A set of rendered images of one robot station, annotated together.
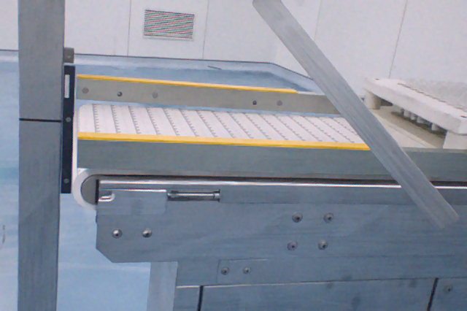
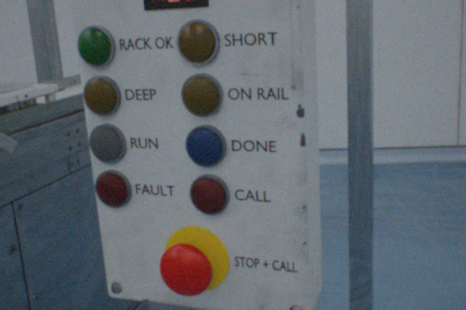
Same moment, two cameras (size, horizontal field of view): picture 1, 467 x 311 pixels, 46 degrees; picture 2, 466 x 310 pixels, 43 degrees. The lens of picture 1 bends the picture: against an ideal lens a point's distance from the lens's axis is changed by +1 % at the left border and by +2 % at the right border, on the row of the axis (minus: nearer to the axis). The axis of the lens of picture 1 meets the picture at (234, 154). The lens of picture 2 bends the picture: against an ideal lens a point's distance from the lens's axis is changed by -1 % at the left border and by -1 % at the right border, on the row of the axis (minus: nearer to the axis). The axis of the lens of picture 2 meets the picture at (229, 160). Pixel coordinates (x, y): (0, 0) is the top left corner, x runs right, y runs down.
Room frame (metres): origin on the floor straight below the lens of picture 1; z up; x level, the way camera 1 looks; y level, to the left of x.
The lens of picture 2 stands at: (-0.49, 0.37, 1.14)
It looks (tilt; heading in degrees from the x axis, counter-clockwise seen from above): 15 degrees down; 309
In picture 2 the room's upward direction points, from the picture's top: 4 degrees counter-clockwise
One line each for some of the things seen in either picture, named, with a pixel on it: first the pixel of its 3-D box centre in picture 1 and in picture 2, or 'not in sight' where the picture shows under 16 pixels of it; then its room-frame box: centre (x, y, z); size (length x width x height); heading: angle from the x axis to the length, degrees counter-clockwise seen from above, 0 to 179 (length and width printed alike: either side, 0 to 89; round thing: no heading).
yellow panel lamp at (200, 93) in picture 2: not in sight; (201, 95); (-0.23, 0.07, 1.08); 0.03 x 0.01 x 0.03; 18
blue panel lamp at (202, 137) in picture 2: not in sight; (204, 146); (-0.23, 0.07, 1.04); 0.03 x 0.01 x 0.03; 18
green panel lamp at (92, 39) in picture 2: not in sight; (95, 46); (-0.15, 0.09, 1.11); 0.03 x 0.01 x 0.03; 18
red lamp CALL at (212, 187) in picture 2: not in sight; (208, 195); (-0.23, 0.07, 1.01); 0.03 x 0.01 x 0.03; 18
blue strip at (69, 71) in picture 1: (68, 132); not in sight; (0.77, 0.25, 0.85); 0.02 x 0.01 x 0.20; 108
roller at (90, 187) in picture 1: (93, 148); not in sight; (0.65, 0.18, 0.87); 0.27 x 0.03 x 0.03; 18
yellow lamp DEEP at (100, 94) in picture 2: not in sight; (100, 96); (-0.15, 0.09, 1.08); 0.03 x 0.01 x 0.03; 18
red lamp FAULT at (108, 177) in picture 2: not in sight; (111, 189); (-0.15, 0.09, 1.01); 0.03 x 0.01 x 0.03; 18
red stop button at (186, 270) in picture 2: not in sight; (193, 262); (-0.21, 0.08, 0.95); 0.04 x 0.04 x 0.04; 18
